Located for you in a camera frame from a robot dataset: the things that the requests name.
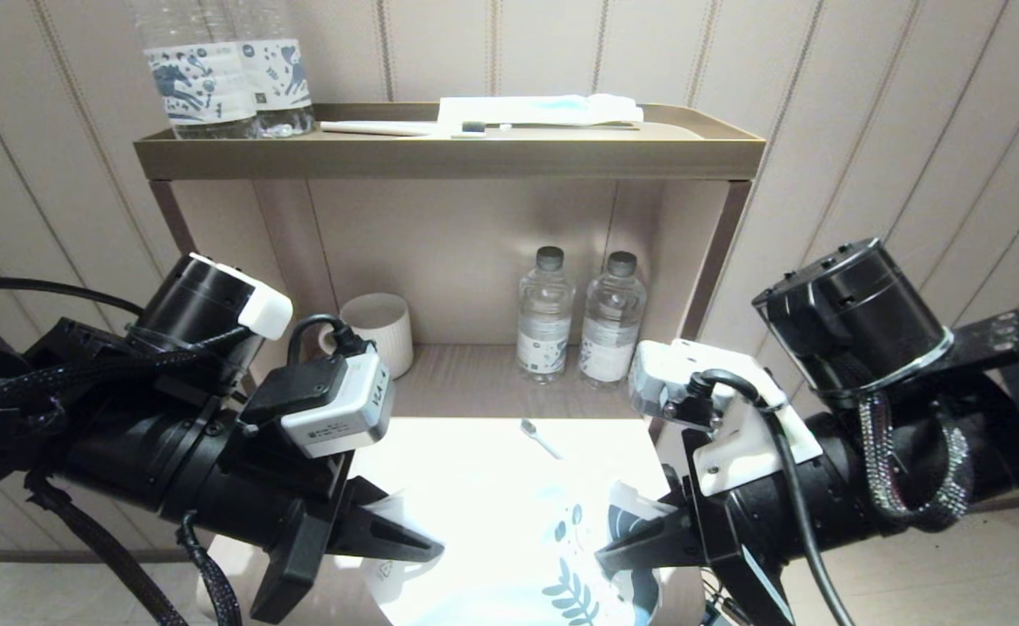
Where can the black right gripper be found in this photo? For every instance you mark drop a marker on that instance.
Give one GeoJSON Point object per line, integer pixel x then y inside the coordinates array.
{"type": "Point", "coordinates": [753, 530]}

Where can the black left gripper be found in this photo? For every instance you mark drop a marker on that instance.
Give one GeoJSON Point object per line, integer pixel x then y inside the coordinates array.
{"type": "Point", "coordinates": [301, 513]}

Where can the white blue plastic wrapper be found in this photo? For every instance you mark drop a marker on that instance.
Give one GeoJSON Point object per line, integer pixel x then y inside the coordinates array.
{"type": "Point", "coordinates": [509, 565]}

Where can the pale green toothbrush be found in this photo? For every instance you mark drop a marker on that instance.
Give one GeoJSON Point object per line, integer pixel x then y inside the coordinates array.
{"type": "Point", "coordinates": [540, 439]}

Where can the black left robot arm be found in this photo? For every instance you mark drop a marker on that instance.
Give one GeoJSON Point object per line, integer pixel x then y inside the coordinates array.
{"type": "Point", "coordinates": [127, 452]}

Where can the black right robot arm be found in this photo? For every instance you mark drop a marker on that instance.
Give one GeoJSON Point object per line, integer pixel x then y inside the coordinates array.
{"type": "Point", "coordinates": [909, 469]}

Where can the small black knob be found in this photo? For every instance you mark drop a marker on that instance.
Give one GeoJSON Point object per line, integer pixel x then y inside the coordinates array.
{"type": "Point", "coordinates": [669, 476]}

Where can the black key bunch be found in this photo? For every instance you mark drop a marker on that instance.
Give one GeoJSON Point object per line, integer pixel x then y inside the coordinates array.
{"type": "Point", "coordinates": [727, 609]}

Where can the white ribbed mug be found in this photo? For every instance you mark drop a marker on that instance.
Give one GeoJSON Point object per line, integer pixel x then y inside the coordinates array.
{"type": "Point", "coordinates": [388, 335]}

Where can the small clear water bottle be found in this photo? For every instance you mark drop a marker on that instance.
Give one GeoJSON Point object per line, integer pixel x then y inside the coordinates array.
{"type": "Point", "coordinates": [611, 335]}
{"type": "Point", "coordinates": [544, 326]}

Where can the brown open shelf unit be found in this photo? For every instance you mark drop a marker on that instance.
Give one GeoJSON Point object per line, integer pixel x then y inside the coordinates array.
{"type": "Point", "coordinates": [440, 158]}

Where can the white toothbrush dark bristles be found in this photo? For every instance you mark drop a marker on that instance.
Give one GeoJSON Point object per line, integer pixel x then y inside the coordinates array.
{"type": "Point", "coordinates": [379, 129]}

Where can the large clear water bottle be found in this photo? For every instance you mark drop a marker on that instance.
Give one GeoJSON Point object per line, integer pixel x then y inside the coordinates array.
{"type": "Point", "coordinates": [196, 83]}
{"type": "Point", "coordinates": [283, 78]}

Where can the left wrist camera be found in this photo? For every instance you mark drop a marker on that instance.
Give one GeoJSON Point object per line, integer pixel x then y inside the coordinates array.
{"type": "Point", "coordinates": [340, 417]}

